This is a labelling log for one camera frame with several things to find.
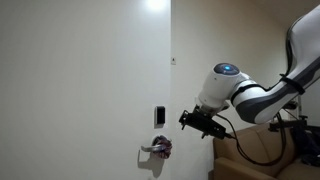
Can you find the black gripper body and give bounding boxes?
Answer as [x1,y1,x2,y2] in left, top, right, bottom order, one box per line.
[184,105,218,132]

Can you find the dark red cloth wrap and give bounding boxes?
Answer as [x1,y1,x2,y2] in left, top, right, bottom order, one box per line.
[152,134,174,160]

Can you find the black door card reader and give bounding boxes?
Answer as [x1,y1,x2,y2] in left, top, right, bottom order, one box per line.
[154,105,167,127]

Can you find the brown sofa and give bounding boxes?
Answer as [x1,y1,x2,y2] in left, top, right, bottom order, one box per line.
[213,122,320,180]

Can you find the dark bag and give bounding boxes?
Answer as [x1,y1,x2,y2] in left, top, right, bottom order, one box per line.
[290,127,320,168]

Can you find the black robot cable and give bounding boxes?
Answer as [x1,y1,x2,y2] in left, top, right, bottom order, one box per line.
[215,112,292,167]

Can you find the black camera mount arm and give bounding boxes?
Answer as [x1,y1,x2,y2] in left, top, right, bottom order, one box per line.
[269,99,320,134]

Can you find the black arm strap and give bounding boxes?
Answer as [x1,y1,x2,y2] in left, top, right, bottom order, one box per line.
[278,73,306,96]

